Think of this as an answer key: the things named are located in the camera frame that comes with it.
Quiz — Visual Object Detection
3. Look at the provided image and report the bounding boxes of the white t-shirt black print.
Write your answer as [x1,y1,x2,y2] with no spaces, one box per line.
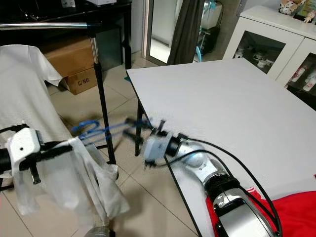
[12,136,130,230]

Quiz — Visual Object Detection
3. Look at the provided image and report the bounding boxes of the blue plastic hanger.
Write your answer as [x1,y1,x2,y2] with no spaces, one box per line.
[72,118,151,145]

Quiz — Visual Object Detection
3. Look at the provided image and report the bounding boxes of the black table legs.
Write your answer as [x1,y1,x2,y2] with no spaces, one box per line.
[126,99,155,158]

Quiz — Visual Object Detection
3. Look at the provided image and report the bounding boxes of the plain white t-shirt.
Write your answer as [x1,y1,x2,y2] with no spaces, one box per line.
[0,44,65,144]

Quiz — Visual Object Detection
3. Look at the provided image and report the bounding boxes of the brown cardboard box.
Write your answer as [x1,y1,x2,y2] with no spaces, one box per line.
[39,37,99,95]

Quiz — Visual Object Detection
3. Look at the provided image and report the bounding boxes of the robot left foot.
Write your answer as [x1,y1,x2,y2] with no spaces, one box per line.
[86,225,115,237]

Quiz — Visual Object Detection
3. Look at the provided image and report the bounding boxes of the dark grey curtain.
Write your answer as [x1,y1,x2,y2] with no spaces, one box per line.
[167,0,205,65]

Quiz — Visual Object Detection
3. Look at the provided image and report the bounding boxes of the white glass-door cabinet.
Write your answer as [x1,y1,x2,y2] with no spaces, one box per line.
[222,5,316,94]

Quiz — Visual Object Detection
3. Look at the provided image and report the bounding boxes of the white box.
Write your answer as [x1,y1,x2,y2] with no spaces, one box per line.
[86,0,119,6]

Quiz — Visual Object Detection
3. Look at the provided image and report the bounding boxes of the red garment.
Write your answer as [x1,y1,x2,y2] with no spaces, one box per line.
[205,190,316,237]

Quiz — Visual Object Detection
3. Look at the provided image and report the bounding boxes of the small peach doll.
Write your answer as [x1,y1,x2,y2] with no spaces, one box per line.
[304,10,316,24]

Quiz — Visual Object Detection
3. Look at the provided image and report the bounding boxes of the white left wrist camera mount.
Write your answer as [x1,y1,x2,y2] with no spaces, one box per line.
[6,128,43,174]

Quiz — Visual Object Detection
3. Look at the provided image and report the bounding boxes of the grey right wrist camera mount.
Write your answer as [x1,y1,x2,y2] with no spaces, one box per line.
[143,131,172,167]

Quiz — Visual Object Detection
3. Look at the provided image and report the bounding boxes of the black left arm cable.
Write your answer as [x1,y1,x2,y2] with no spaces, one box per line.
[0,123,30,135]

